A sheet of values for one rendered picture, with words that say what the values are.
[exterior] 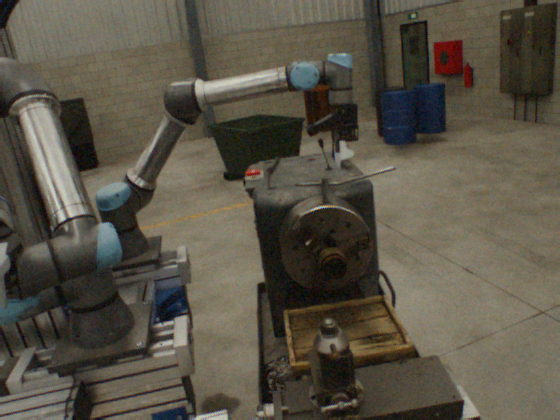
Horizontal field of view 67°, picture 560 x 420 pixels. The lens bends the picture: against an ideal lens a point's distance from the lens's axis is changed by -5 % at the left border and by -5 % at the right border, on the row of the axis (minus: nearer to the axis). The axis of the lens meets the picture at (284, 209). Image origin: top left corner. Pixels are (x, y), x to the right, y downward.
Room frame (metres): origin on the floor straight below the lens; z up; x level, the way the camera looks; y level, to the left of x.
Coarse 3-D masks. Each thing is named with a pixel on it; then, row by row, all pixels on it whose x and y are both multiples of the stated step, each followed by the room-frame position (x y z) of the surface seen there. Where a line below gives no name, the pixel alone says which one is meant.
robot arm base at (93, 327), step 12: (108, 300) 0.89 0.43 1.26; (120, 300) 0.93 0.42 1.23; (72, 312) 0.88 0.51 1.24; (84, 312) 0.86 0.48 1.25; (96, 312) 0.87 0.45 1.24; (108, 312) 0.88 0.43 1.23; (120, 312) 0.90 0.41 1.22; (72, 324) 0.87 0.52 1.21; (84, 324) 0.86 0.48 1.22; (96, 324) 0.86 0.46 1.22; (108, 324) 0.87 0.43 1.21; (120, 324) 0.89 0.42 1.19; (132, 324) 0.92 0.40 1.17; (72, 336) 0.87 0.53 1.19; (84, 336) 0.85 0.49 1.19; (96, 336) 0.85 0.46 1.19; (108, 336) 0.86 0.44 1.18; (120, 336) 0.87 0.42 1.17; (84, 348) 0.85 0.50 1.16
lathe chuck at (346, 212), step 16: (304, 208) 1.42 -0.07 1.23; (320, 208) 1.37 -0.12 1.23; (336, 208) 1.38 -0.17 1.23; (352, 208) 1.43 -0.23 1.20; (288, 224) 1.40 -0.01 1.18; (320, 224) 1.38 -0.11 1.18; (336, 224) 1.38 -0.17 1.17; (352, 224) 1.38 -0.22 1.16; (288, 240) 1.37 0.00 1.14; (288, 256) 1.37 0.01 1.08; (304, 256) 1.37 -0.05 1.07; (368, 256) 1.38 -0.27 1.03; (288, 272) 1.37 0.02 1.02; (304, 272) 1.37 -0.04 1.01; (352, 272) 1.38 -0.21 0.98; (336, 288) 1.38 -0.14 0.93
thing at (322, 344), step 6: (342, 330) 0.82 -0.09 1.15; (318, 336) 0.81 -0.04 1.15; (336, 336) 0.79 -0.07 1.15; (342, 336) 0.80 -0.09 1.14; (318, 342) 0.80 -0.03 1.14; (324, 342) 0.79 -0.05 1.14; (330, 342) 0.78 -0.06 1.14; (336, 342) 0.78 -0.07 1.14; (342, 342) 0.79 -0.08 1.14; (348, 342) 0.80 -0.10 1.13; (318, 348) 0.79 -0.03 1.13; (324, 348) 0.78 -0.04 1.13; (336, 348) 0.78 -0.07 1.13; (342, 348) 0.78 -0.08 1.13
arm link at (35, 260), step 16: (16, 256) 0.61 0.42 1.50; (32, 256) 0.63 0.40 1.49; (48, 256) 0.63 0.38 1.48; (32, 272) 0.61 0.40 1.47; (48, 272) 0.62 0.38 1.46; (16, 288) 0.60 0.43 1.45; (32, 288) 0.61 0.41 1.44; (0, 304) 0.59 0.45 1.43; (16, 304) 0.59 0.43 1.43; (32, 304) 0.61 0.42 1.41
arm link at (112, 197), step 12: (96, 192) 1.41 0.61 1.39; (108, 192) 1.38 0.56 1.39; (120, 192) 1.38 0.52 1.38; (132, 192) 1.45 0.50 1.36; (96, 204) 1.38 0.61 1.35; (108, 204) 1.35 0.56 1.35; (120, 204) 1.36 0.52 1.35; (132, 204) 1.41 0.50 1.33; (108, 216) 1.35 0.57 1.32; (120, 216) 1.36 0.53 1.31; (132, 216) 1.39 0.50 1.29; (120, 228) 1.35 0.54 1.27
